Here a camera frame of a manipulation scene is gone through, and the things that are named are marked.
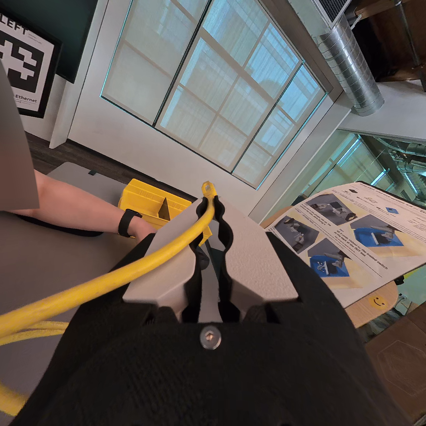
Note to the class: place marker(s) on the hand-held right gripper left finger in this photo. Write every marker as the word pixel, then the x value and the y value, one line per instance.
pixel 163 266

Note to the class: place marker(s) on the white vent grille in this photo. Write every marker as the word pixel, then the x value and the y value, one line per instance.
pixel 332 10

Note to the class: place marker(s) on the wooden board with instruction sheet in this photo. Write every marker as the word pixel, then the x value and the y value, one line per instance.
pixel 349 233

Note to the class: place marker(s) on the yellow divided plastic bin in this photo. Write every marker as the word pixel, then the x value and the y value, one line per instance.
pixel 143 199

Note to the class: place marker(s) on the black monitor screen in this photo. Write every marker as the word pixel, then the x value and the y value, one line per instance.
pixel 66 33

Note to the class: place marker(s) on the large gridded window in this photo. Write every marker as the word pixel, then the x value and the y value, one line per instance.
pixel 199 83

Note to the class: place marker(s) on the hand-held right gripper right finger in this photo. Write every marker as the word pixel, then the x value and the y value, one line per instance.
pixel 263 266

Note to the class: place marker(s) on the person's left forearm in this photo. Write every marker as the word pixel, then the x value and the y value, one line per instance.
pixel 83 203

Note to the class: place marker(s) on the round silver air duct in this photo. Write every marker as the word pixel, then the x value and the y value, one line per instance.
pixel 352 66

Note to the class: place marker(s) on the framed tag sign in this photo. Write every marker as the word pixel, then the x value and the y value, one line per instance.
pixel 23 66

